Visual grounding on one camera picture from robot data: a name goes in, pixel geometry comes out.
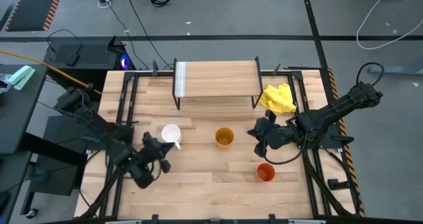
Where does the black adapter with cable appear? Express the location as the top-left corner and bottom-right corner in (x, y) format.
(46, 28), (83, 67)

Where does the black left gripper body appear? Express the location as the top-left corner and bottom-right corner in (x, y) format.
(140, 131), (172, 174)

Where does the yellow cloth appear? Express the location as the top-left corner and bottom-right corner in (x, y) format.
(258, 83), (297, 114)

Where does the clear plastic packet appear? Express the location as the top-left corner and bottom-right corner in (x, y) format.
(0, 72), (13, 94)

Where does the thin grey floor cable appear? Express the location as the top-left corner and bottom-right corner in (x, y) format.
(98, 0), (149, 69)

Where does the black computer tower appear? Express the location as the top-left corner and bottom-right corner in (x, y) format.
(43, 35), (136, 96)

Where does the black orange hazard strip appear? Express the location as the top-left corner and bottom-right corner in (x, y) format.
(327, 68), (366, 218)

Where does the grey metal stand foot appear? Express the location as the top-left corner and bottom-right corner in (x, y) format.
(367, 54), (423, 76)

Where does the white floor cable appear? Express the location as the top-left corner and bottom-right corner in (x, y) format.
(356, 0), (423, 51)

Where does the yellow plastic cup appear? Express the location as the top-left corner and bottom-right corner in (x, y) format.
(215, 127), (235, 150)

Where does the black aluminium table frame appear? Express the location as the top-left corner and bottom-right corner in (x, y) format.
(79, 68), (364, 224)

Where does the black equipment box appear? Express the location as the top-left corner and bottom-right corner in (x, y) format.
(28, 154), (80, 197)

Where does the wooden shelf with black legs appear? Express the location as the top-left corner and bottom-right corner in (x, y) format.
(172, 56), (264, 112)

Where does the orange plastic cup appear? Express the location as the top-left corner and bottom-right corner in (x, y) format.
(255, 163), (276, 182)

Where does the teal stapler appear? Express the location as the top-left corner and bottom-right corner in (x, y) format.
(7, 65), (36, 91)

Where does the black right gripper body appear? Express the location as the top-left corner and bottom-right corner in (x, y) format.
(254, 110), (282, 158)

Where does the black mat with orange stripes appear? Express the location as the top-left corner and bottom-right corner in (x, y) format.
(0, 0), (65, 32)

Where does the thick black floor cable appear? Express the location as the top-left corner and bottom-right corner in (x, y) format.
(122, 0), (173, 69)

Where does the white mug with handle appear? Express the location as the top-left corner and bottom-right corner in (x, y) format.
(161, 124), (183, 151)

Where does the black clamp knob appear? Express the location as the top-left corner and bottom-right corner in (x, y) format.
(327, 178), (351, 191)

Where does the black desk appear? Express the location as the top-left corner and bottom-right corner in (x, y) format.
(0, 63), (49, 155)

